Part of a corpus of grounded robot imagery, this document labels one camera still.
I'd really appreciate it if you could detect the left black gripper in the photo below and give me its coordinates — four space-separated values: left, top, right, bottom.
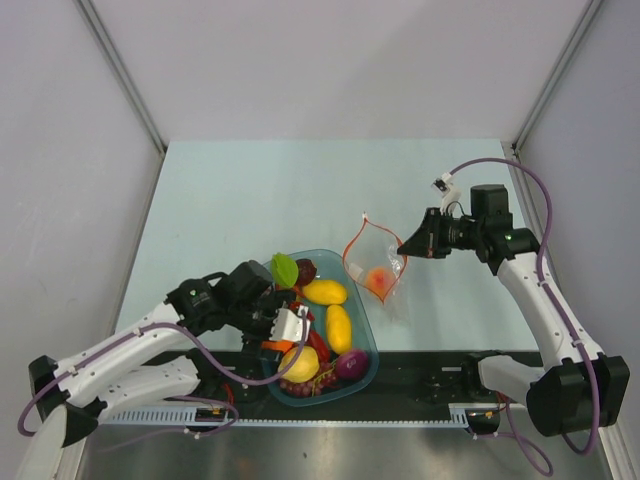
228 290 296 360

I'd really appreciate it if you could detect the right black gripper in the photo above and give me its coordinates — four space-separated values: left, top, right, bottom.
398 207 484 259

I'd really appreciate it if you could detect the toy orange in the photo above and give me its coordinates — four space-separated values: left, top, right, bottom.
261 340 295 354

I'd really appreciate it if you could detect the clear zip top bag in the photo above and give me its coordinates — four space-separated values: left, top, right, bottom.
341 211 409 324

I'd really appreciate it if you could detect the toy peach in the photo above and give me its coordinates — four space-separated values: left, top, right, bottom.
364 266 396 297

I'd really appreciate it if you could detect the green toy fruit slice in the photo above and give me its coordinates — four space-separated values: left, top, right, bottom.
271 253 299 289

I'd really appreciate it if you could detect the yellow toy lemon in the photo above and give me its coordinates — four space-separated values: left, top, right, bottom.
278 346 320 383

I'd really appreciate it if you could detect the dark red toy fruit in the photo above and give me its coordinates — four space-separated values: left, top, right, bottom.
296 258 317 287

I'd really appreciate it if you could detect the yellow toy mango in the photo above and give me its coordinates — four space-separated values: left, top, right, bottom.
302 279 348 306
326 305 352 355

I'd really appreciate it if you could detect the purple toy onion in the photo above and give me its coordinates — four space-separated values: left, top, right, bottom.
334 349 370 381

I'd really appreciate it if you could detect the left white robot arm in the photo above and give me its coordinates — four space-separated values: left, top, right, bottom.
23 260 311 447

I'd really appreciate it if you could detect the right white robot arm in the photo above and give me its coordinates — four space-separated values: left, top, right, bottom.
398 179 630 436

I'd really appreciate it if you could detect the red toy lobster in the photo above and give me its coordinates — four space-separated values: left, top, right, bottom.
288 287 330 364

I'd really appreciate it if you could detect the teal plastic container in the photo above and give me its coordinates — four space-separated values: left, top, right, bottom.
268 249 379 407

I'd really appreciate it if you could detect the toy grape bunch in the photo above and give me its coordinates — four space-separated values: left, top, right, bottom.
279 363 338 398

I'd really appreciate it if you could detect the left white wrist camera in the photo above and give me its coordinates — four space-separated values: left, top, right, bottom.
269 306 311 342

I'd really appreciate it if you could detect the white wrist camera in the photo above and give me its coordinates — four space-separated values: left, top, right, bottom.
432 172 461 214
269 306 311 342

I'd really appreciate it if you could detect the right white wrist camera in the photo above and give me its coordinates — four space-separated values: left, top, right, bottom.
432 172 461 214

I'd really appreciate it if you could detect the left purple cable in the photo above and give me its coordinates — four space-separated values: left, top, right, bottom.
17 307 311 441

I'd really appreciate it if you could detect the purple cable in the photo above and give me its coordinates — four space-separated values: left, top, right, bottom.
447 157 599 476
17 307 311 441

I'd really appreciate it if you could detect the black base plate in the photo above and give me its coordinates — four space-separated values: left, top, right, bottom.
163 348 544 422

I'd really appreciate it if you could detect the white cable duct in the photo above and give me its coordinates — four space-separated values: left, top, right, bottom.
92 403 474 429

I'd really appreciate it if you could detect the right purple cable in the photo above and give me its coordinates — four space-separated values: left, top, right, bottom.
447 157 599 476

